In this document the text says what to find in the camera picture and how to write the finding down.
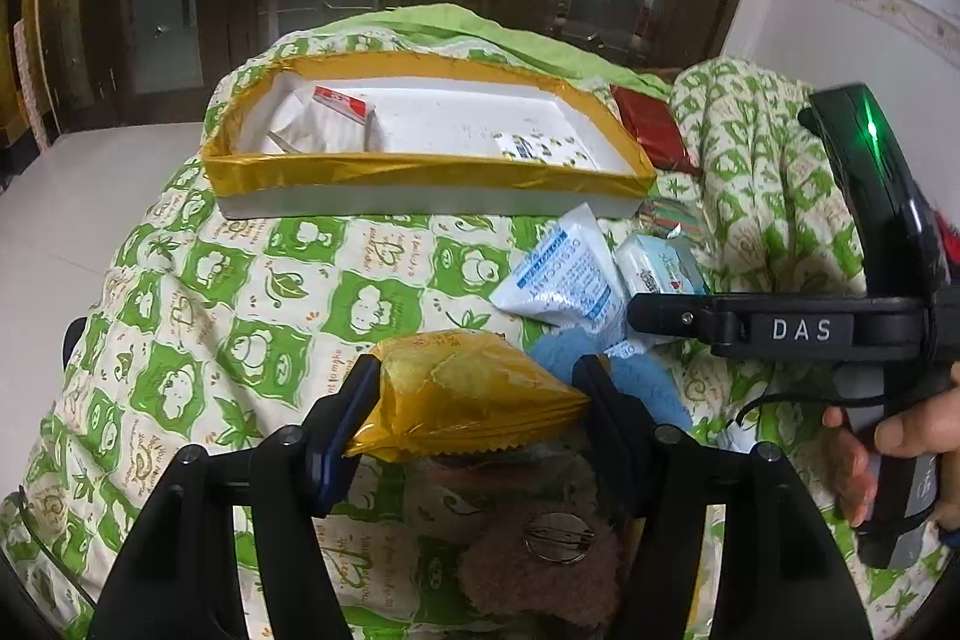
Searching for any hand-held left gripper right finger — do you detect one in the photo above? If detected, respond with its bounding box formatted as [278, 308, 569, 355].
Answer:
[571, 353, 875, 640]

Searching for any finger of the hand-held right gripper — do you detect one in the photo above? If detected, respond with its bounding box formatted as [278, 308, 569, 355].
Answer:
[627, 293, 722, 342]

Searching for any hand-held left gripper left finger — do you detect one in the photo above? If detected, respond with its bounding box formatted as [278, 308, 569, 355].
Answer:
[88, 351, 383, 640]

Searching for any light blue tissue packet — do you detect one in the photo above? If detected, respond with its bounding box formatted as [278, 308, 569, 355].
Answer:
[614, 232, 710, 298]

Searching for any yellow snack packet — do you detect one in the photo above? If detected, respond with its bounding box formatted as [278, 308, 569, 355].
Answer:
[343, 329, 590, 465]

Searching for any white foam box yellow tape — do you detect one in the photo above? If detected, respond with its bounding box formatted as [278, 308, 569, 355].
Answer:
[202, 50, 658, 220]

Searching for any person's right hand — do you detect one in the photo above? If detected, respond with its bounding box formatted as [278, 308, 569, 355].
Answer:
[821, 364, 960, 528]

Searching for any blue plush toy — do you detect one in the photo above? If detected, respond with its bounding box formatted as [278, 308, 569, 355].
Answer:
[531, 328, 692, 432]

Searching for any striped candy wrapper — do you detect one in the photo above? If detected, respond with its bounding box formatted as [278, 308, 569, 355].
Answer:
[635, 197, 710, 245]

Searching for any white and blue packet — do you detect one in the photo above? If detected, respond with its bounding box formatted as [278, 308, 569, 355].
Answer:
[490, 203, 632, 350]

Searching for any round metal pin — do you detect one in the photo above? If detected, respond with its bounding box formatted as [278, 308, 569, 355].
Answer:
[524, 510, 594, 567]

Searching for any green printed blanket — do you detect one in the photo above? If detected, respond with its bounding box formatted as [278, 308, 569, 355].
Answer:
[0, 3, 960, 640]

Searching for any brown plush toy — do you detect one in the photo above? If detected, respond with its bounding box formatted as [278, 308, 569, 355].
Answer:
[456, 496, 625, 635]

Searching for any red foil packet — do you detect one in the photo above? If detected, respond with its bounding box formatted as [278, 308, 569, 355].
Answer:
[608, 83, 703, 171]

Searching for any white printed tissue packet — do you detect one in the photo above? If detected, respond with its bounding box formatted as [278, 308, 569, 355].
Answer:
[498, 131, 602, 169]

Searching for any red and white small packet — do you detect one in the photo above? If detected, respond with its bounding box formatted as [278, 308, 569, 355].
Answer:
[313, 84, 377, 121]

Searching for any black cable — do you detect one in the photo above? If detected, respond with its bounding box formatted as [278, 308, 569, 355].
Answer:
[733, 387, 842, 429]

